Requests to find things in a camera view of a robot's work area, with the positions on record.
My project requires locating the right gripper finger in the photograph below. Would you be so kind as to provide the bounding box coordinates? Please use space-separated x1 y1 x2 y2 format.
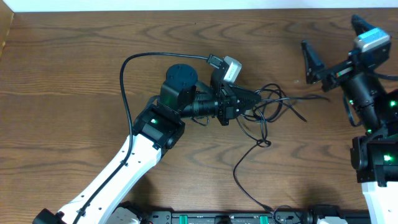
351 14 375 36
301 40 325 84

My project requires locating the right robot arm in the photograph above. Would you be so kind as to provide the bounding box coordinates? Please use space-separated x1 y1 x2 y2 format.
301 15 397 223

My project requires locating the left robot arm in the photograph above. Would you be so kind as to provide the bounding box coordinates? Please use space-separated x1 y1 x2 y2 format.
33 58 260 223

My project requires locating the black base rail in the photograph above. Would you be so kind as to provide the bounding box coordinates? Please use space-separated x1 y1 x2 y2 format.
141 211 371 224

